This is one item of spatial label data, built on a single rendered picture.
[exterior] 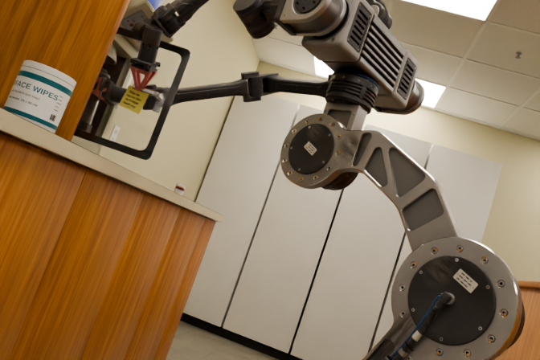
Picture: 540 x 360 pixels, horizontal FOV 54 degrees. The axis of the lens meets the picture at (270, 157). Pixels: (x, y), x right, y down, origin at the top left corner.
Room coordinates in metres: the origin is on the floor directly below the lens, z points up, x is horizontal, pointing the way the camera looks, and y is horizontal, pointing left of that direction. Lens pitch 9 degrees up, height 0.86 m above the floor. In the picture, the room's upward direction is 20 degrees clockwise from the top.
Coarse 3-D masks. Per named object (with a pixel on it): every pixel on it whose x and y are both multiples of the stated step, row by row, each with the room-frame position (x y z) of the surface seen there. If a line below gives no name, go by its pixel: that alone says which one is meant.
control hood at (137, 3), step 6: (132, 0) 1.73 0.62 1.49; (138, 0) 1.72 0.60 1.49; (144, 0) 1.72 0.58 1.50; (132, 6) 1.73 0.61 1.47; (138, 6) 1.73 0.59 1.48; (144, 6) 1.75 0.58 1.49; (150, 6) 1.76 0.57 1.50; (126, 12) 1.74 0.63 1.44; (132, 12) 1.75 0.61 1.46; (144, 12) 1.78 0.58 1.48; (150, 12) 1.79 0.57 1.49; (120, 24) 1.79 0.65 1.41; (162, 36) 1.97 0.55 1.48; (168, 42) 2.02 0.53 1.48
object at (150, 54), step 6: (144, 48) 1.60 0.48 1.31; (150, 48) 1.60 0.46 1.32; (156, 48) 1.61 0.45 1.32; (138, 54) 1.63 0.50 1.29; (144, 54) 1.61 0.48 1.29; (150, 54) 1.61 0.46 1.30; (156, 54) 1.63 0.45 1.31; (132, 60) 1.60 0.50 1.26; (138, 60) 1.60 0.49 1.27; (144, 60) 1.62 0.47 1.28; (150, 60) 1.62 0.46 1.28; (144, 66) 1.60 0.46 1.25
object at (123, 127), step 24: (120, 48) 1.74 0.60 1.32; (168, 48) 1.72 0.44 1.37; (120, 72) 1.73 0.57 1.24; (168, 72) 1.72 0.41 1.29; (96, 96) 1.74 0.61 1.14; (120, 96) 1.73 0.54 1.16; (168, 96) 1.72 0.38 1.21; (96, 120) 1.73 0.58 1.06; (120, 120) 1.73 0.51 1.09; (144, 120) 1.72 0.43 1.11; (120, 144) 1.73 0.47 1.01; (144, 144) 1.72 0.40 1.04
